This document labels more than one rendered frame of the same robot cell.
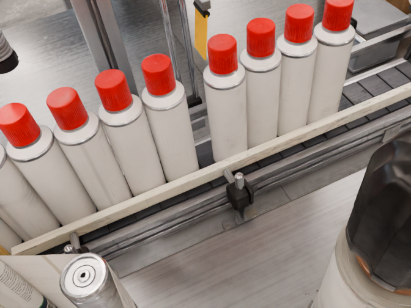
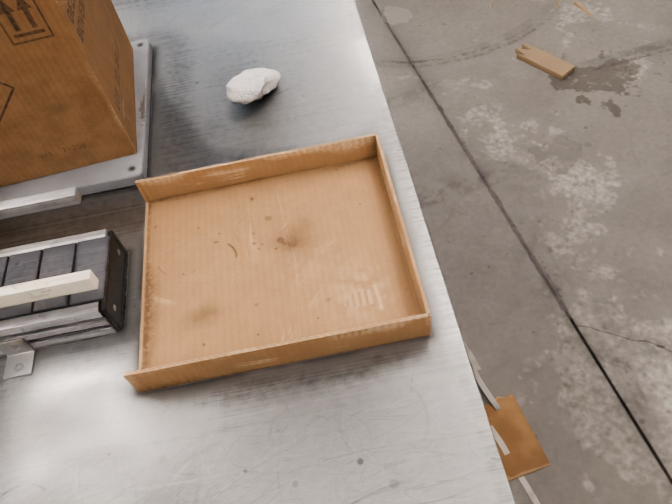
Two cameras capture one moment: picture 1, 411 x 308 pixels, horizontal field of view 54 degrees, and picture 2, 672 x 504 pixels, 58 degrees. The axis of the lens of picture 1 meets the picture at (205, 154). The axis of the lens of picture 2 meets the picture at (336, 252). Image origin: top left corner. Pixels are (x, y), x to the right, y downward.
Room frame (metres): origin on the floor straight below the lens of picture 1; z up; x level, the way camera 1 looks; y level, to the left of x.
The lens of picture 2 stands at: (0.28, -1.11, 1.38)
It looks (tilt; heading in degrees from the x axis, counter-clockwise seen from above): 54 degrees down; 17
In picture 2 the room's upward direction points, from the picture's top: 11 degrees counter-clockwise
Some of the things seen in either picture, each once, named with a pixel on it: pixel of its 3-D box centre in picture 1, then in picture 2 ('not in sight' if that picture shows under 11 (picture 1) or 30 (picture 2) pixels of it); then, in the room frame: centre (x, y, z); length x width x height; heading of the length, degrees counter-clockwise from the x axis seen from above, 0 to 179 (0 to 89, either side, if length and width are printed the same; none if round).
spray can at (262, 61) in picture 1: (260, 91); not in sight; (0.39, -0.08, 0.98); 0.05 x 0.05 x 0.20
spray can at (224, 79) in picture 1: (226, 107); not in sight; (0.37, -0.04, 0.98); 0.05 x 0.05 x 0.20
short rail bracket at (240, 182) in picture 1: (241, 200); not in sight; (0.29, -0.04, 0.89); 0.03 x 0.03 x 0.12; 17
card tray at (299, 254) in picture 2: not in sight; (269, 250); (0.65, -0.92, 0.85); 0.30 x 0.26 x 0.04; 107
